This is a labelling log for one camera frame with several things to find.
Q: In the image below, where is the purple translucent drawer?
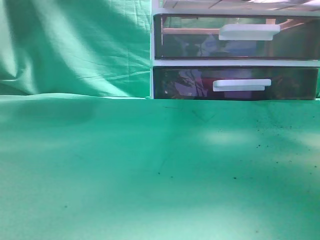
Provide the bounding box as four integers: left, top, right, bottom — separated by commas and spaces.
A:
152, 66, 318, 101
160, 0, 320, 11
153, 13, 320, 61

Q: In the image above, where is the green cloth table cover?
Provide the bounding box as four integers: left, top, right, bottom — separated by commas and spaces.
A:
0, 93, 320, 240

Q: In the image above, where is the green cloth backdrop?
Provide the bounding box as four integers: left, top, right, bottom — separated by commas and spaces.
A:
0, 0, 153, 98

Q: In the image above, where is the white plastic drawer cabinet frame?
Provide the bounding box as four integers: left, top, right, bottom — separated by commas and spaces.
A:
150, 0, 320, 99

